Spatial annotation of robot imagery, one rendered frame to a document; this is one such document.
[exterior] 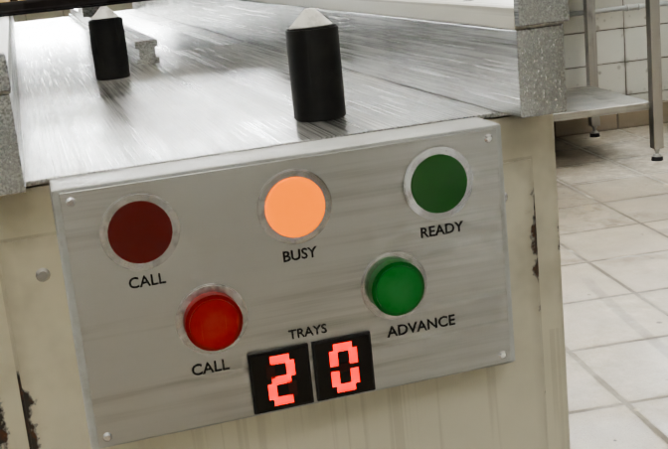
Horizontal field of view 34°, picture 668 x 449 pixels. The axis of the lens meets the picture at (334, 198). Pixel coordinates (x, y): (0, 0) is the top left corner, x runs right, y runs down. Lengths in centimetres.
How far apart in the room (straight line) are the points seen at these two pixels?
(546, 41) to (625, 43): 448
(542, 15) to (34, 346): 32
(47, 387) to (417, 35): 33
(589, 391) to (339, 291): 177
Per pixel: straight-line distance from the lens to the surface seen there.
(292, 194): 56
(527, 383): 68
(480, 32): 64
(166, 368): 58
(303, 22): 65
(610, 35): 505
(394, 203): 58
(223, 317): 56
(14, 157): 54
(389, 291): 58
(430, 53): 72
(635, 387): 235
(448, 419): 67
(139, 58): 115
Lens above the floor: 94
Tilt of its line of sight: 13 degrees down
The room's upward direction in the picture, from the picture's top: 6 degrees counter-clockwise
